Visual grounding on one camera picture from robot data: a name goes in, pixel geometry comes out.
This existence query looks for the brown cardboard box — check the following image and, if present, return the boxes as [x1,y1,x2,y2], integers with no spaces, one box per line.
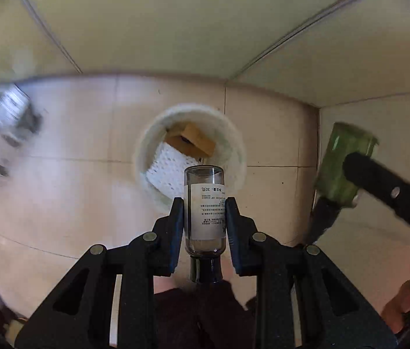
[164,123,217,159]

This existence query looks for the crumpled plastic bags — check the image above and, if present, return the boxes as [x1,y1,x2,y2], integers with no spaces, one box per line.
[0,76,44,197]

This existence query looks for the green glass bottle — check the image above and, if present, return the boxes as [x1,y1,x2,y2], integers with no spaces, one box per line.
[314,122,379,210]

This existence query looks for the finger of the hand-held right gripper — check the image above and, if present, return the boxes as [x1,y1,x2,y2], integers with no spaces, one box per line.
[342,152,410,253]
[305,196,340,246]

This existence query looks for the person's dark trousers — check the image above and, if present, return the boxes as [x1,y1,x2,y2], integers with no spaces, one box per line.
[153,280,259,349]

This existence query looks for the person's right hand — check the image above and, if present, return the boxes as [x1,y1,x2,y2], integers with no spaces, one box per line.
[381,254,410,335]

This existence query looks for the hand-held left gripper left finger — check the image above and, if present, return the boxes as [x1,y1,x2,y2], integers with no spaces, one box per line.
[14,197,185,349]

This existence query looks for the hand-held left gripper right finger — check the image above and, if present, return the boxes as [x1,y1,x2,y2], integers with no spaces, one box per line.
[226,197,399,349]

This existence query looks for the translucent white bin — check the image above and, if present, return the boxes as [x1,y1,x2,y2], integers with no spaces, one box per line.
[132,104,247,213]

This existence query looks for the clear labelled glass bottle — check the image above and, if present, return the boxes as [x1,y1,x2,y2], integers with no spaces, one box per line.
[184,165,228,284]

